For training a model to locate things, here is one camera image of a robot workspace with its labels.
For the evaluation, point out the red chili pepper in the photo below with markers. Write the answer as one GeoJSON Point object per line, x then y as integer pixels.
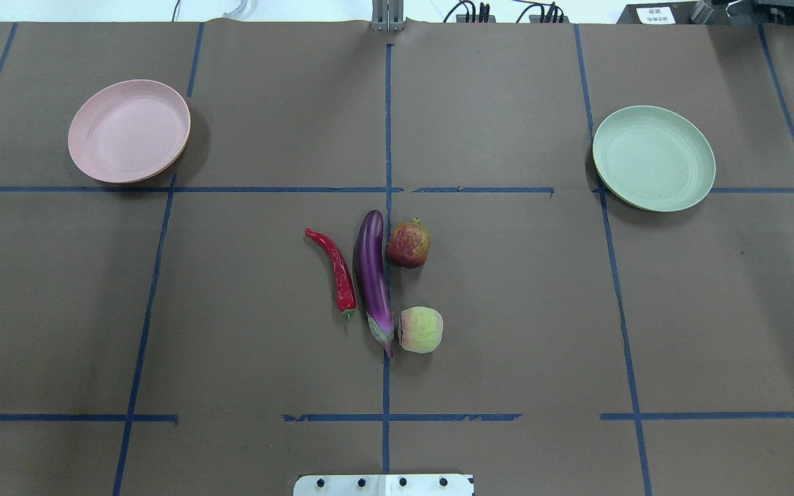
{"type": "Point", "coordinates": [344, 289]}

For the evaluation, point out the white label card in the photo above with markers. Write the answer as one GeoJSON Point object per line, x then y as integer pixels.
{"type": "Point", "coordinates": [656, 15]}

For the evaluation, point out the yellow pink peach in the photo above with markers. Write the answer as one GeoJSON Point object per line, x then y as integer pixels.
{"type": "Point", "coordinates": [420, 329]}

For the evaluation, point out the purple eggplant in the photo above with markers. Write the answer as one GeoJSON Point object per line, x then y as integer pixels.
{"type": "Point", "coordinates": [370, 268]}

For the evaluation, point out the aluminium frame post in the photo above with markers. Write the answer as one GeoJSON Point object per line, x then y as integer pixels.
{"type": "Point", "coordinates": [388, 15]}

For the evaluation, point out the green plate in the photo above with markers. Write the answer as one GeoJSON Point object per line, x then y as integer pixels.
{"type": "Point", "coordinates": [653, 158]}

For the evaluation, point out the pink plate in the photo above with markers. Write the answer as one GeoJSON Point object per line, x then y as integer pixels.
{"type": "Point", "coordinates": [129, 131]}

